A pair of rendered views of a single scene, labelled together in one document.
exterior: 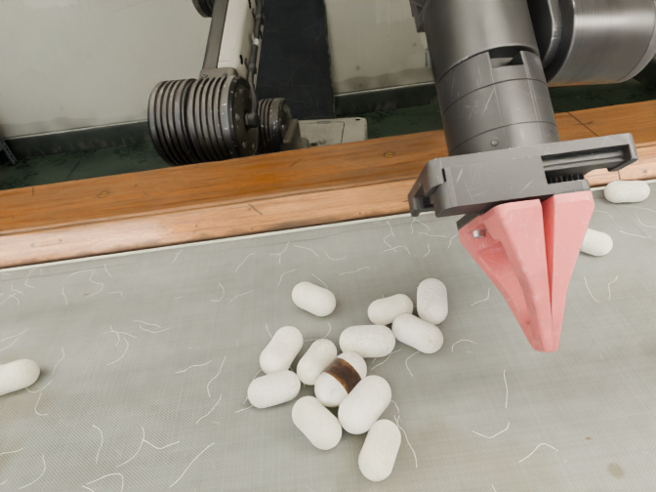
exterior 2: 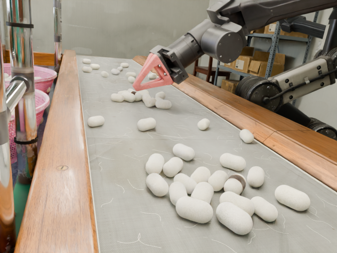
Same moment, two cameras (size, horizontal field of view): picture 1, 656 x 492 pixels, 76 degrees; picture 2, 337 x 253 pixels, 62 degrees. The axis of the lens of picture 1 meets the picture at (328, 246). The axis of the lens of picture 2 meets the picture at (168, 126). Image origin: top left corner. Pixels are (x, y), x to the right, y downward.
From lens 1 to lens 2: 0.67 m
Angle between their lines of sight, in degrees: 63
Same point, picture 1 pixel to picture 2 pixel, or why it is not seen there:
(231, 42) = (288, 73)
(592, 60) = (205, 44)
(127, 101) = not seen: outside the picture
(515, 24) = (194, 29)
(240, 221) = (190, 92)
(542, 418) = (128, 113)
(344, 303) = not seen: hidden behind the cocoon
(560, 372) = (143, 117)
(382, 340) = (145, 96)
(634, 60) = (212, 48)
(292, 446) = not seen: hidden behind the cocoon
